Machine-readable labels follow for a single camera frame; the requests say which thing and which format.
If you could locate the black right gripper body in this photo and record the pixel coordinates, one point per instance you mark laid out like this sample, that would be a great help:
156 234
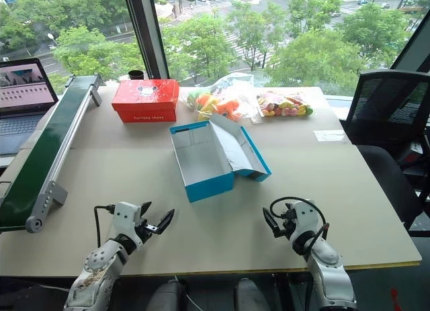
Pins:
285 225

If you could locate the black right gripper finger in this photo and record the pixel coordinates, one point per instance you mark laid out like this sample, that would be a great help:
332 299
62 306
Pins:
289 210
269 220

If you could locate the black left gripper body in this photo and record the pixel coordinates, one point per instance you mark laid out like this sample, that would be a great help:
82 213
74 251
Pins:
146 231

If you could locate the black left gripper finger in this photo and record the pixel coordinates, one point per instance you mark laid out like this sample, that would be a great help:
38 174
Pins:
146 208
167 220

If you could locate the blue cardboard box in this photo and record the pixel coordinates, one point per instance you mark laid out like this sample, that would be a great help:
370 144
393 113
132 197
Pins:
208 186

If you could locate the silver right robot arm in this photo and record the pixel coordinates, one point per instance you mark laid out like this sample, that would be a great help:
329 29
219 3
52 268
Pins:
326 270

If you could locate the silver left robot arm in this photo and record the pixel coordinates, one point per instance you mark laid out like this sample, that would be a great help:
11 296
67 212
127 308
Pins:
97 267

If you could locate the red cardboard box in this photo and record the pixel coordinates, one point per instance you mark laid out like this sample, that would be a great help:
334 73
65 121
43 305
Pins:
144 102

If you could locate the green conveyor belt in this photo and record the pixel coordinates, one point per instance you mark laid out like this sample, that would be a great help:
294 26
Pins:
37 149

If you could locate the dark grey rounded shape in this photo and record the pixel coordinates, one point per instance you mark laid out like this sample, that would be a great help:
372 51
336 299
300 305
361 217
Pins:
169 296

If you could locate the clear plastic sheet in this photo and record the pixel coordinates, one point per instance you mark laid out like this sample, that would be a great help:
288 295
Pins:
331 135

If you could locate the clear bag of colourful toys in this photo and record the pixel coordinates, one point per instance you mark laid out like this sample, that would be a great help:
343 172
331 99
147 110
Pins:
285 107

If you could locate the clear bag of plush toys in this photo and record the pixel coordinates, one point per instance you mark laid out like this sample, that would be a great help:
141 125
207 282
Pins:
218 102

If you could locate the black cup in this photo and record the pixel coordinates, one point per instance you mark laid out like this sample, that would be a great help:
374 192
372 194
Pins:
136 75

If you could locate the black mesh office chair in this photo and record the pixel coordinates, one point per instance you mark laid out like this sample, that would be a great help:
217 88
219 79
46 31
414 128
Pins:
386 102

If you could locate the grey laptop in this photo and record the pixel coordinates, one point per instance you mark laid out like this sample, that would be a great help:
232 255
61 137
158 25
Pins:
23 86

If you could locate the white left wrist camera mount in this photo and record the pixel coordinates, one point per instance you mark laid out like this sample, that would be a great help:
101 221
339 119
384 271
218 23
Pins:
124 217

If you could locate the dark window frame post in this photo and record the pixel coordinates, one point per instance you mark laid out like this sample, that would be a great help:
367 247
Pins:
418 45
146 32

